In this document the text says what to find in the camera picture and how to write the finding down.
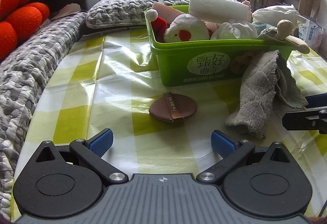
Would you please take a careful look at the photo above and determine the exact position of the yellow checkered tablecloth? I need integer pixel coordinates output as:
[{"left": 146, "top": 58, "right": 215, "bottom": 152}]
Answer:
[{"left": 10, "top": 27, "right": 327, "bottom": 221}]

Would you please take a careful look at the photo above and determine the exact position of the grey quilted sofa cover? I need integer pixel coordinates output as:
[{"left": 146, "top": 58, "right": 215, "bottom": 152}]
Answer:
[{"left": 0, "top": 12, "right": 86, "bottom": 219}]

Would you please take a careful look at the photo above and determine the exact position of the beige bunny doll with dress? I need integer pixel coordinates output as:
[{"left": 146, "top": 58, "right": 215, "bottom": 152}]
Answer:
[{"left": 252, "top": 5, "right": 310, "bottom": 54}]

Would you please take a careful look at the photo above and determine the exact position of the white cloth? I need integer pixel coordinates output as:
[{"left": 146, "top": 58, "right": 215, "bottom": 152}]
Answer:
[{"left": 211, "top": 21, "right": 258, "bottom": 40}]

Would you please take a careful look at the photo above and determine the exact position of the grey towel cloth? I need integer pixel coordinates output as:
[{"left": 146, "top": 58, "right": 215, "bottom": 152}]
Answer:
[{"left": 225, "top": 50, "right": 308, "bottom": 139}]

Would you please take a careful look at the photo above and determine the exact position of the pink sponge block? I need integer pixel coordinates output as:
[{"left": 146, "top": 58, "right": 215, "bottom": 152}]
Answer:
[{"left": 152, "top": 2, "right": 184, "bottom": 25}]

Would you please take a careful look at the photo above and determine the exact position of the orange carrot plush pillow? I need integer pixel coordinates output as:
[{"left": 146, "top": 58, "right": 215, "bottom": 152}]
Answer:
[{"left": 0, "top": 0, "right": 50, "bottom": 61}]

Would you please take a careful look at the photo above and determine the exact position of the grey quilted cushion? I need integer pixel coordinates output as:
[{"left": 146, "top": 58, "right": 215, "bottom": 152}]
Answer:
[{"left": 85, "top": 0, "right": 236, "bottom": 29}]

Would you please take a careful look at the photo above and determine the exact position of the white paper shopping bag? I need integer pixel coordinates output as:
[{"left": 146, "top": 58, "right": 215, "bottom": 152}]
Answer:
[{"left": 298, "top": 19, "right": 324, "bottom": 50}]

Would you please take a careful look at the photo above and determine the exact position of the brown makeup puff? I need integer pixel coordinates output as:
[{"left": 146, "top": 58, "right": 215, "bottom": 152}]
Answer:
[{"left": 149, "top": 92, "right": 197, "bottom": 123}]

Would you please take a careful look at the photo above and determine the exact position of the white paper piece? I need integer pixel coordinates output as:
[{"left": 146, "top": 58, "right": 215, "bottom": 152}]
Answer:
[{"left": 49, "top": 3, "right": 81, "bottom": 20}]

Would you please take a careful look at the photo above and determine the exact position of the white foam sponge block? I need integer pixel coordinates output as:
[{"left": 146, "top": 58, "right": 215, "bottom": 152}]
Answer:
[{"left": 188, "top": 0, "right": 249, "bottom": 24}]

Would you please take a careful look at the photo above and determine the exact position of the green plastic bin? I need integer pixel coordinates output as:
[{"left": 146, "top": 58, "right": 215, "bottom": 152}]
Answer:
[{"left": 145, "top": 6, "right": 292, "bottom": 86}]

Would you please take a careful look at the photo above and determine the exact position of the white santa plush toy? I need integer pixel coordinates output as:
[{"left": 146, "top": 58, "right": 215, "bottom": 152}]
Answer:
[{"left": 145, "top": 9, "right": 212, "bottom": 43}]

